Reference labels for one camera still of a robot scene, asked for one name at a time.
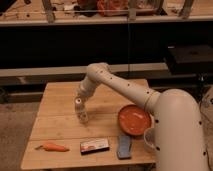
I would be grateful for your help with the small white bottle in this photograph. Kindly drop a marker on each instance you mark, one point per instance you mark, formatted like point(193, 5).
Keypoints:
point(80, 110)

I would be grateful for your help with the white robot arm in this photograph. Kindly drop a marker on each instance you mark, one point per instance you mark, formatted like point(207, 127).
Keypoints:
point(179, 136)

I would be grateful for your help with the orange plate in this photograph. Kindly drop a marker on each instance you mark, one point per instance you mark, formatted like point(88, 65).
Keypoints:
point(133, 120)

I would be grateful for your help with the blue sponge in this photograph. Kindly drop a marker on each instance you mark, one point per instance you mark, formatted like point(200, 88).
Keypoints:
point(124, 146)

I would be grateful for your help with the wooden table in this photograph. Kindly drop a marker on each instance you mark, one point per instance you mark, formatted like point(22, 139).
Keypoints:
point(56, 122)

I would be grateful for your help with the orange carrot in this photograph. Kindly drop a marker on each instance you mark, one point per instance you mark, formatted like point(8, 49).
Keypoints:
point(52, 147)

